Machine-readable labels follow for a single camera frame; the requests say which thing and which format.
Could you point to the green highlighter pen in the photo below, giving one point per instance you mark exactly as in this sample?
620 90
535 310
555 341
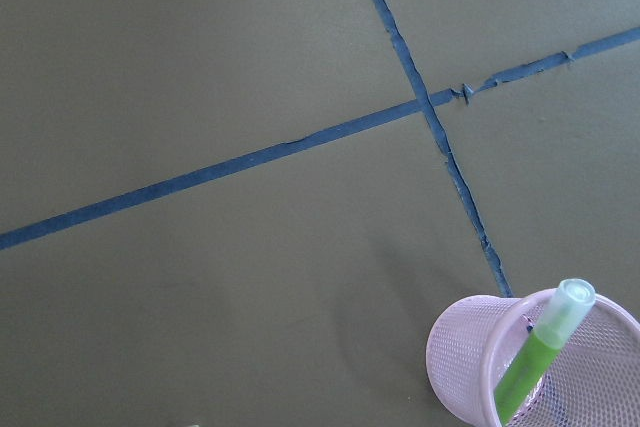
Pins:
566 309

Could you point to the pink mesh pen holder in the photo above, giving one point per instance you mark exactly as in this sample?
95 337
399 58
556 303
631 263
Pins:
593 382

